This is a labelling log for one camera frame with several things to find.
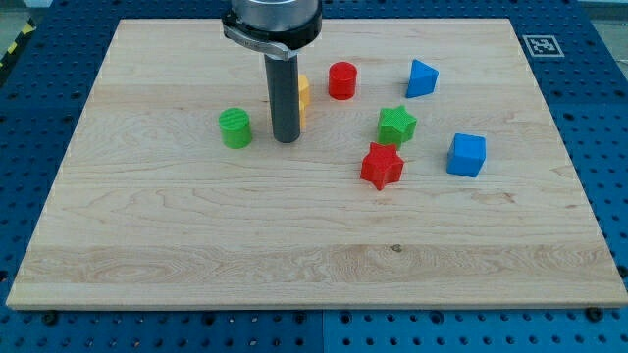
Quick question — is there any blue triangle block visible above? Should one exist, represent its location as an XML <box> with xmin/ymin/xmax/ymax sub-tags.
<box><xmin>405</xmin><ymin>59</ymin><xmax>439</xmax><ymax>98</ymax></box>

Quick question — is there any yellow heart block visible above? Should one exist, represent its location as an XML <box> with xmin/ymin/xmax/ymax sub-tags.
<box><xmin>298</xmin><ymin>74</ymin><xmax>311</xmax><ymax>131</ymax></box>

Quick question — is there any red cylinder block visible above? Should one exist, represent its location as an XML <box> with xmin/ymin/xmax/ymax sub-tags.
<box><xmin>328</xmin><ymin>62</ymin><xmax>357</xmax><ymax>100</ymax></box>

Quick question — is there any green cylinder block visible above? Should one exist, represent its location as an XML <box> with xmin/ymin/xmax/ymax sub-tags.
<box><xmin>218</xmin><ymin>107</ymin><xmax>252</xmax><ymax>149</ymax></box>

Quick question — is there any green star block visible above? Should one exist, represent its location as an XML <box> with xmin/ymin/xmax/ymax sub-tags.
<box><xmin>377</xmin><ymin>105</ymin><xmax>417</xmax><ymax>150</ymax></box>

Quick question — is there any light wooden board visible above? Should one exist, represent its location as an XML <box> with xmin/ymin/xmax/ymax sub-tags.
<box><xmin>7</xmin><ymin>19</ymin><xmax>627</xmax><ymax>311</ymax></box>

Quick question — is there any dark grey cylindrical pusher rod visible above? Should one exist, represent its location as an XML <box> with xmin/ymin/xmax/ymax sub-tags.
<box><xmin>264</xmin><ymin>55</ymin><xmax>300</xmax><ymax>143</ymax></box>

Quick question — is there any blue cube block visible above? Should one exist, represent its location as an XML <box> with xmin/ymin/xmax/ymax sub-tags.
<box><xmin>446</xmin><ymin>133</ymin><xmax>487</xmax><ymax>177</ymax></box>

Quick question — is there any white fiducial marker tag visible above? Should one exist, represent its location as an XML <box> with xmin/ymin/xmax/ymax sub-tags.
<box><xmin>523</xmin><ymin>34</ymin><xmax>564</xmax><ymax>58</ymax></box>

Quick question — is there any yellow black hazard tape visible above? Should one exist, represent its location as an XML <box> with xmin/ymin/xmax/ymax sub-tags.
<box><xmin>1</xmin><ymin>18</ymin><xmax>37</xmax><ymax>71</ymax></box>

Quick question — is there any red star block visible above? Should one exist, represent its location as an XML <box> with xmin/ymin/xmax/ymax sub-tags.
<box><xmin>360</xmin><ymin>142</ymin><xmax>404</xmax><ymax>190</ymax></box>

